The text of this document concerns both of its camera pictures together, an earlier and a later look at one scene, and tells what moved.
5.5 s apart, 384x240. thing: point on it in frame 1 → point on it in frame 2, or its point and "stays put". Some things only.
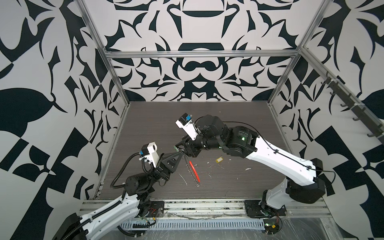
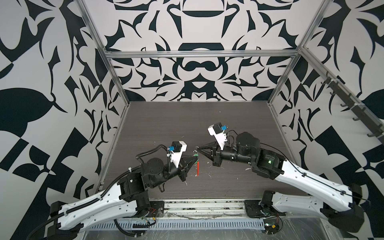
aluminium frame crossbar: (200, 54) stays put
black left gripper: (164, 168) → (182, 169)
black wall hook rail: (368, 119) stays put
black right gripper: (190, 145) → (216, 154)
